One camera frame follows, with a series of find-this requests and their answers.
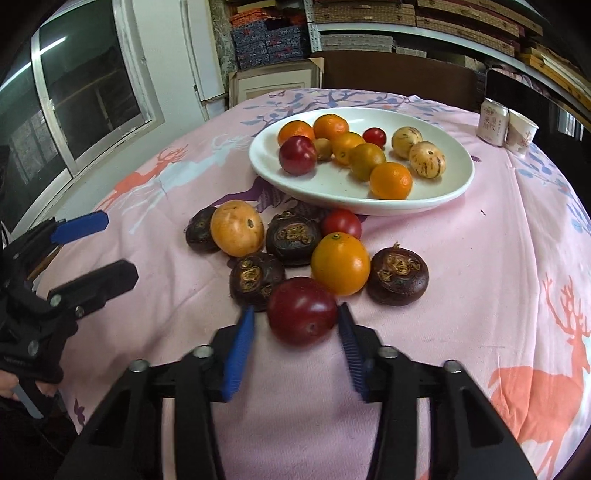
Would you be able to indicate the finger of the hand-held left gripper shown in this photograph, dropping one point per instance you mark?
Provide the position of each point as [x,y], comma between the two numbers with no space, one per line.
[106,279]
[81,226]

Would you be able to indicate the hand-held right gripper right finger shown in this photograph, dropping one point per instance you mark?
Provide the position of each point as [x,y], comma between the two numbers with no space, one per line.
[351,350]

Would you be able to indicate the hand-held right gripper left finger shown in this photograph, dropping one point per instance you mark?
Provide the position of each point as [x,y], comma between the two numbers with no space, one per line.
[238,355]

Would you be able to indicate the dark water chestnut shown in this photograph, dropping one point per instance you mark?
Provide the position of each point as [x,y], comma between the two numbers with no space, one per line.
[293,234]
[201,229]
[256,280]
[397,276]

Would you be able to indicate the orange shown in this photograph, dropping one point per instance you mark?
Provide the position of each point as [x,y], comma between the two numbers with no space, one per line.
[367,160]
[345,146]
[340,263]
[390,180]
[330,127]
[296,130]

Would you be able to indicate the cherry tomato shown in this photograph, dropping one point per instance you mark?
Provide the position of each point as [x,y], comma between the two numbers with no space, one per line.
[374,136]
[341,223]

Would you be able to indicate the yellow round fruit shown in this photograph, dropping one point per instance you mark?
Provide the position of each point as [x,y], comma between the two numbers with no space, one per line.
[237,227]

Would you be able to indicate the white plate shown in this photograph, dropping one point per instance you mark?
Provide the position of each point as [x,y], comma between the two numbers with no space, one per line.
[332,189]

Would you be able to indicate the small yellow fruit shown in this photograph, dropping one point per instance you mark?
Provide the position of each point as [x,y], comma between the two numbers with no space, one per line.
[323,148]

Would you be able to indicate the striped pepino melon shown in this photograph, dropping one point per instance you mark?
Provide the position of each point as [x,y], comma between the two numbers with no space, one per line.
[427,159]
[407,141]

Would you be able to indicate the person's left hand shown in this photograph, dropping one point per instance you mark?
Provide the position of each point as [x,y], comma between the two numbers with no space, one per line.
[7,384]

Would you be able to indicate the pink deer print tablecloth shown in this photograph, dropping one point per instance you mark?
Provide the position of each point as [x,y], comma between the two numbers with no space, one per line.
[461,277]

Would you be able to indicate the sliding window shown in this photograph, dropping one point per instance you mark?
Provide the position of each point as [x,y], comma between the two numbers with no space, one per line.
[87,78]

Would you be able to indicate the white board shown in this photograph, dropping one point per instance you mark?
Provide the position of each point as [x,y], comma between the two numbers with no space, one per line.
[203,50]

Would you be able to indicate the marble patterned panel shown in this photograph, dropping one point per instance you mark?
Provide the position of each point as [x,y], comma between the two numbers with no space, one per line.
[221,37]

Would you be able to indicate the framed picture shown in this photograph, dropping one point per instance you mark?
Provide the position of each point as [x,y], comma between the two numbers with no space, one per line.
[272,83]

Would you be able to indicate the stack of blue floral boxes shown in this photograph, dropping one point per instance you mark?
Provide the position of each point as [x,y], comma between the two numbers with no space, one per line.
[268,41]

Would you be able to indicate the pale drink can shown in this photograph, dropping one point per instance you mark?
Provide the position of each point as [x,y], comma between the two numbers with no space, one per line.
[491,124]

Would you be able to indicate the paper cup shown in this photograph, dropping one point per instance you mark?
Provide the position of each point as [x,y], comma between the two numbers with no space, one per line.
[521,134]

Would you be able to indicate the dark brown wooden board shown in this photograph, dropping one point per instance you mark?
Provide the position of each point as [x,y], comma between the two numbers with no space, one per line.
[392,76]

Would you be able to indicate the white metal shelf rack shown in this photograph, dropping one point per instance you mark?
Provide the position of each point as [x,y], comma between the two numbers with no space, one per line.
[314,37]

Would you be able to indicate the stack of grey boxes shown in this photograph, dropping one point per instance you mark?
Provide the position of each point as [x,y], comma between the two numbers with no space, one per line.
[364,44]

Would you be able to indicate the black panel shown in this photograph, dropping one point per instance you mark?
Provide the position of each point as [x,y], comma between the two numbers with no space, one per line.
[535,101]

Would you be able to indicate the stack of woven tan boxes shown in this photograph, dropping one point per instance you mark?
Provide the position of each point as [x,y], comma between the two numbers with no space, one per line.
[364,11]

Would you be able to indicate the stack of pale wooden boxes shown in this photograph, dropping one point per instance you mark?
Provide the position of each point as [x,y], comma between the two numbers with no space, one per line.
[554,69]

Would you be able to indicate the stack of woven brown boxes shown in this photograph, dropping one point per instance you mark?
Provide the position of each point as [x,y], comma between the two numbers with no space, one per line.
[471,23]

